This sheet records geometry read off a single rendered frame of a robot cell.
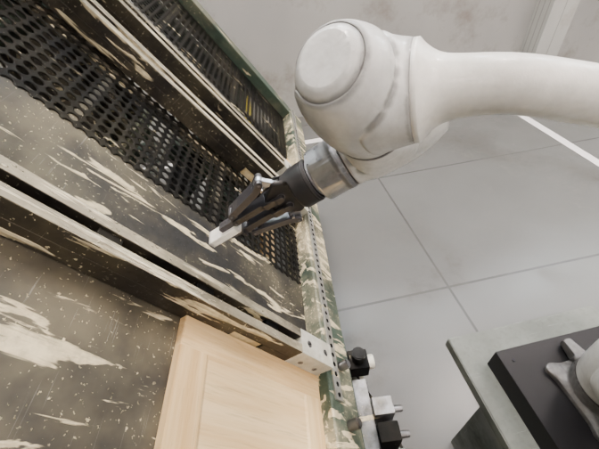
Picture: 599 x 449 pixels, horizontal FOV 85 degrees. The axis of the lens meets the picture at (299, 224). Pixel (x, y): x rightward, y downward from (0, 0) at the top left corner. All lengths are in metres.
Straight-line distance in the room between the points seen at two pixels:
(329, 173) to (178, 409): 0.42
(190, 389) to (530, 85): 0.59
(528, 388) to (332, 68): 0.96
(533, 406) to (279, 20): 3.50
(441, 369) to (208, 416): 1.50
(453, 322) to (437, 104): 1.85
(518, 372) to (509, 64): 0.87
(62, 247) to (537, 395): 1.07
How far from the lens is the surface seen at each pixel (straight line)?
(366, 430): 1.04
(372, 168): 0.48
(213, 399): 0.65
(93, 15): 1.04
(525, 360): 1.13
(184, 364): 0.62
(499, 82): 0.36
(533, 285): 2.47
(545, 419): 1.08
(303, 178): 0.51
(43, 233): 0.56
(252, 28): 3.76
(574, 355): 1.15
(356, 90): 0.30
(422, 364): 1.96
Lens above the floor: 1.74
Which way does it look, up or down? 43 degrees down
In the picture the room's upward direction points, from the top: 6 degrees counter-clockwise
